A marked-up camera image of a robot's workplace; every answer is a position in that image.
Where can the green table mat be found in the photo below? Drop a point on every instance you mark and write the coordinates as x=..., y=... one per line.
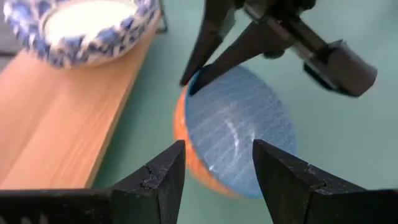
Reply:
x=326, y=140

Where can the red bowl with blue inside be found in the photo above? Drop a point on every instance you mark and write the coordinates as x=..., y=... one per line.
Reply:
x=236, y=130

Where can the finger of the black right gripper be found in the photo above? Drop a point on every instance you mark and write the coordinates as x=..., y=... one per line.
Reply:
x=211, y=28
x=248, y=43

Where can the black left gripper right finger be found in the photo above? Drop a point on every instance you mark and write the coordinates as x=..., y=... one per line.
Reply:
x=295, y=199

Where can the blue white patterned wide bowl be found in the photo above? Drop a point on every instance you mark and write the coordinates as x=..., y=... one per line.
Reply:
x=84, y=18

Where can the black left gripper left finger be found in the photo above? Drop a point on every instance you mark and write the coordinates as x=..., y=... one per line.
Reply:
x=149, y=199

